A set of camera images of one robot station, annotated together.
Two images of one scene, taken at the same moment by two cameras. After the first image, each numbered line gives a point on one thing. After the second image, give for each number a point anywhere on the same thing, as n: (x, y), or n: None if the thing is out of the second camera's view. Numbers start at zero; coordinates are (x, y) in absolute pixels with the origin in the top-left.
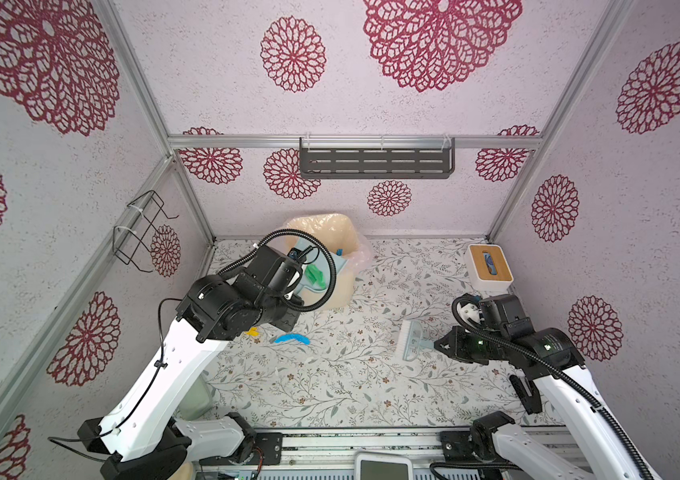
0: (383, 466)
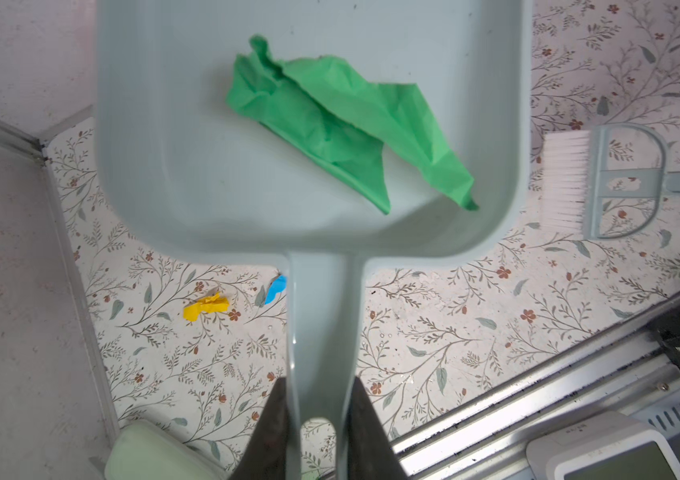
0: (606, 446)
